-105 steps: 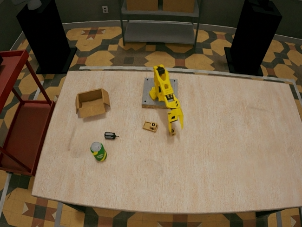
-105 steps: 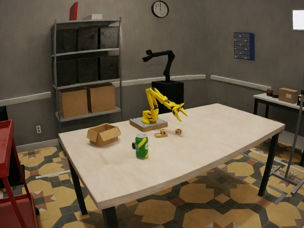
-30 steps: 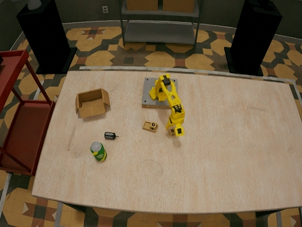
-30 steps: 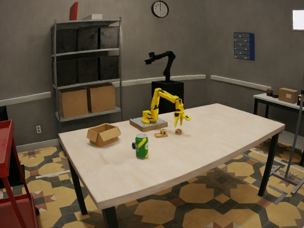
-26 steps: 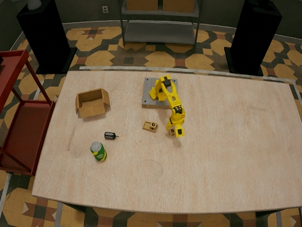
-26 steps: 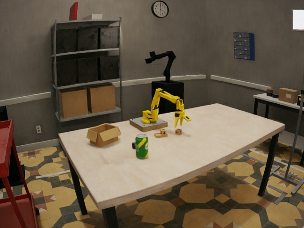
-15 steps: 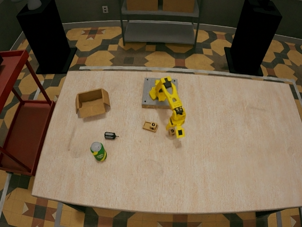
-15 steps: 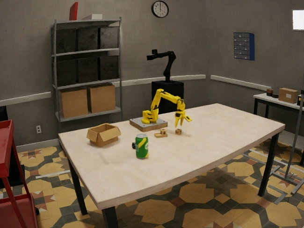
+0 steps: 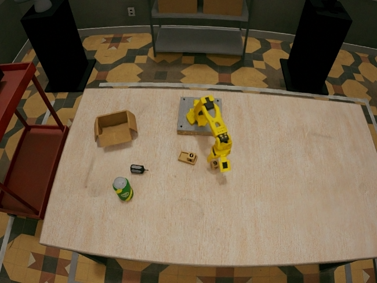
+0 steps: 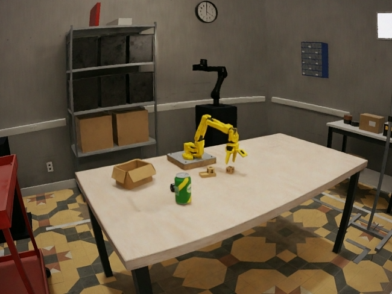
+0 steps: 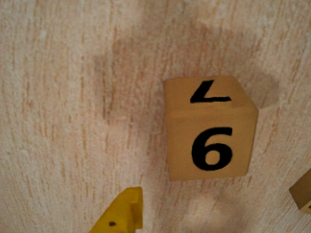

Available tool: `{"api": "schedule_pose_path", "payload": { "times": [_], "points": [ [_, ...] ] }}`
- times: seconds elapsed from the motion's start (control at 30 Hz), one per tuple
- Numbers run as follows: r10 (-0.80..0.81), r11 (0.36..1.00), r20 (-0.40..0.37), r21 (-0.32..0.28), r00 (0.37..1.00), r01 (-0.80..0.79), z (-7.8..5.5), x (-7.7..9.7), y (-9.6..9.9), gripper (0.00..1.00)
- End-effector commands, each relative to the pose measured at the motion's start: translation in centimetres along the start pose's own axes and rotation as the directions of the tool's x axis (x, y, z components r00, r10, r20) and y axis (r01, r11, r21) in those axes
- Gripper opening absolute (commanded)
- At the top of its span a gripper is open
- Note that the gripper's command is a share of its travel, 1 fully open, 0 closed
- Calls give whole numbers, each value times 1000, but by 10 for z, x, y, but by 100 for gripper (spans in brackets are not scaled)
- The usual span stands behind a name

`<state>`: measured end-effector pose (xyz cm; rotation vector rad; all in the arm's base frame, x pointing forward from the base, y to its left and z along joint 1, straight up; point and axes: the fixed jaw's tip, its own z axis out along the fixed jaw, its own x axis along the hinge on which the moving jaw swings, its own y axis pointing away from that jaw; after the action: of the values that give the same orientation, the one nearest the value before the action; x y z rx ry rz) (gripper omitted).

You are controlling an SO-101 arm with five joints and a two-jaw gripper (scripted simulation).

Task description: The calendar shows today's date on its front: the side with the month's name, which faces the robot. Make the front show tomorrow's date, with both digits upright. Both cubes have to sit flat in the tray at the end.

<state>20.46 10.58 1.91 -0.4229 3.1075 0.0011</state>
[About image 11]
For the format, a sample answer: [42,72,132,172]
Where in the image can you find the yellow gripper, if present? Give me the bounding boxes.
[88,187,143,233]

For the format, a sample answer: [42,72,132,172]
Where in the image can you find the tan wooden tray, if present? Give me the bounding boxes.
[289,169,311,215]

